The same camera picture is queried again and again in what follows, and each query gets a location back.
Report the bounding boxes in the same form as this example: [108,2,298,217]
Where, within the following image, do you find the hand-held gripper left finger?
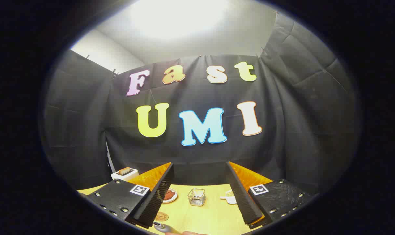
[81,162,174,229]

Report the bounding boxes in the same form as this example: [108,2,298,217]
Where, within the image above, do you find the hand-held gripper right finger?
[226,161,315,229]

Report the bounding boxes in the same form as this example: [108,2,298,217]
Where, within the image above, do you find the silver bottle with green label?
[153,222,182,235]

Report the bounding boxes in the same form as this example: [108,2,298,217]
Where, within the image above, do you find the white divided dish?
[220,190,238,205]

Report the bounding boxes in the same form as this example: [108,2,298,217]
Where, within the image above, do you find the small white plate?
[162,188,178,204]

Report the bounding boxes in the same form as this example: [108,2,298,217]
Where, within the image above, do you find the wooden table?
[77,183,266,235]

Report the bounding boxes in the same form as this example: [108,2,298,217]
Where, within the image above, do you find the white toaster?
[111,168,140,181]

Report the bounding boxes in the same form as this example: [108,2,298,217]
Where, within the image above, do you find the metal wire basket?
[187,188,206,207]

